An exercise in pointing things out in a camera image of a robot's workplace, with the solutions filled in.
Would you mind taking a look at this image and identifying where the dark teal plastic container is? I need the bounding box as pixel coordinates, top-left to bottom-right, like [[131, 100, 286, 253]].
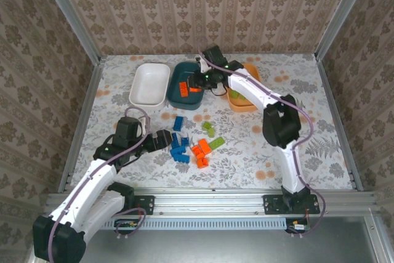
[[166, 61, 206, 111]]

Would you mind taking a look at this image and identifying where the orange plastic container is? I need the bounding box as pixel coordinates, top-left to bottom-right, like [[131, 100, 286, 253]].
[[226, 63, 262, 113]]

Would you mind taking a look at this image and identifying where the white plastic container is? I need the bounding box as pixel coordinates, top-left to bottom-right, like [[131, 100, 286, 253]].
[[128, 63, 171, 112]]

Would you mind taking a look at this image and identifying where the small circuit board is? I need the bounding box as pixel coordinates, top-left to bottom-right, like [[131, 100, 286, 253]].
[[289, 221, 310, 232], [116, 219, 139, 229]]

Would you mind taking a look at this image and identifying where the grey metal panel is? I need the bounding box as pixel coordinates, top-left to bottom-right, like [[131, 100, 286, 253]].
[[79, 216, 394, 263]]

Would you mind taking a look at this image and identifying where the aluminium side rail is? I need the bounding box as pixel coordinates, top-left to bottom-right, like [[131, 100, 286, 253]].
[[315, 55, 364, 192], [57, 56, 108, 193]]

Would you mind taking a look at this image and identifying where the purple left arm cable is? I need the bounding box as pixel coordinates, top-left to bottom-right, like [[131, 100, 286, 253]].
[[46, 105, 152, 262]]

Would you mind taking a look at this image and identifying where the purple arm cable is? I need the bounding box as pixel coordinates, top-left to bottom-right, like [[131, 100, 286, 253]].
[[196, 36, 327, 238], [46, 105, 152, 262]]

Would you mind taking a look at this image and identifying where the black mount plate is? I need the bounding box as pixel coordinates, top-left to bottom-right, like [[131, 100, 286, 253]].
[[134, 195, 155, 215], [263, 194, 320, 215]]

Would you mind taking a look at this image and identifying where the aluminium front rail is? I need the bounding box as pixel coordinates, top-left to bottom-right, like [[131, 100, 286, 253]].
[[46, 187, 381, 217]]

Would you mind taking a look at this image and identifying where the slotted cable duct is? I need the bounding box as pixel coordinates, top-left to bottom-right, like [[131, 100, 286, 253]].
[[104, 216, 287, 230]]

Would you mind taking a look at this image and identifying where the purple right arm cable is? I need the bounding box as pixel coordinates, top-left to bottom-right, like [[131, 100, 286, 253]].
[[196, 36, 327, 238]]

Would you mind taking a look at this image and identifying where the aluminium frame post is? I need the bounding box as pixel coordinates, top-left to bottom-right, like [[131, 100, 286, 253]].
[[314, 0, 376, 60], [35, 0, 103, 64]]

